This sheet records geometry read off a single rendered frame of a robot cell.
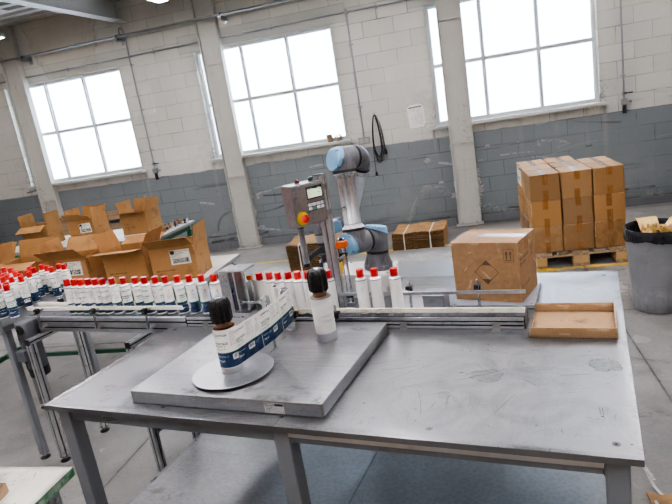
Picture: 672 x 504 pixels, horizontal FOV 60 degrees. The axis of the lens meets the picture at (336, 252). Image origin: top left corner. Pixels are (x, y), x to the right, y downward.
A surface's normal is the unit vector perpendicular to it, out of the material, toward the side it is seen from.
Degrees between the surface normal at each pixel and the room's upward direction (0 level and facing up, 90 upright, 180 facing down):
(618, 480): 90
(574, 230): 87
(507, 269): 90
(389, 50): 90
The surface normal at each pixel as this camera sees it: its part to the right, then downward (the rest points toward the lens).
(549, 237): -0.21, 0.26
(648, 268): -0.69, 0.41
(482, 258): -0.56, 0.29
